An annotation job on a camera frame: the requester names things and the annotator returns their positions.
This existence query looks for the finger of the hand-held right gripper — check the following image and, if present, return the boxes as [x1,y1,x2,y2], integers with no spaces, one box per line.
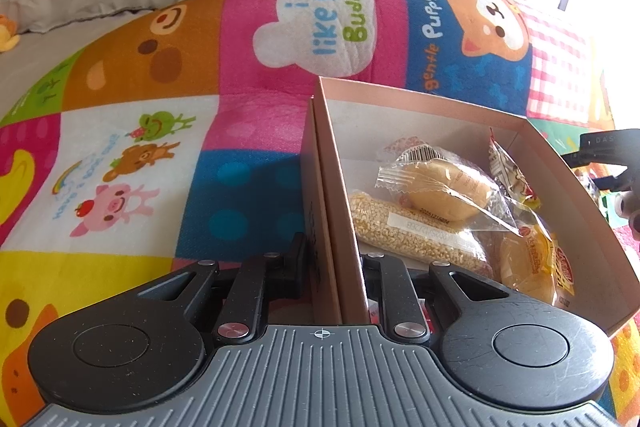
[595,175,640,192]

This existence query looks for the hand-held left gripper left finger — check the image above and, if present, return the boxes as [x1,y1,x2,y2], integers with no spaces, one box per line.
[125,232,309,344]

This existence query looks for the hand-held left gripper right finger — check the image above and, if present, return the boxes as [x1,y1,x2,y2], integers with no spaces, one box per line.
[362,254,521,346]

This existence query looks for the grain bar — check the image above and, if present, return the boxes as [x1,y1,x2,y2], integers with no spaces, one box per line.
[348,191,496,280]

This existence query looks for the pink cardboard box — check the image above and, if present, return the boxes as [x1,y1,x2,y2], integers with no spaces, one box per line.
[300,76,640,338]

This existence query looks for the cartoon print candy bag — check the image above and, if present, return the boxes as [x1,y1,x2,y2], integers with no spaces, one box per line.
[487,128,543,210]

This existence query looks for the large bread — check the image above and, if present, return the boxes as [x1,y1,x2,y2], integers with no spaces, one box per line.
[376,136,521,233]

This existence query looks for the small bread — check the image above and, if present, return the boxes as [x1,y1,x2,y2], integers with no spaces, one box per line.
[492,217,576,310]

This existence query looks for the colourful cartoon play mat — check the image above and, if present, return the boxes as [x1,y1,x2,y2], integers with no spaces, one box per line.
[0,0,640,427]

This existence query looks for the beige bed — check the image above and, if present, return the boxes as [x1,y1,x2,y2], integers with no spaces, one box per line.
[0,0,151,118]

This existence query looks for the orange plush toy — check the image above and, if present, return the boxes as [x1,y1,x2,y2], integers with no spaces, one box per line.
[0,14,21,52]

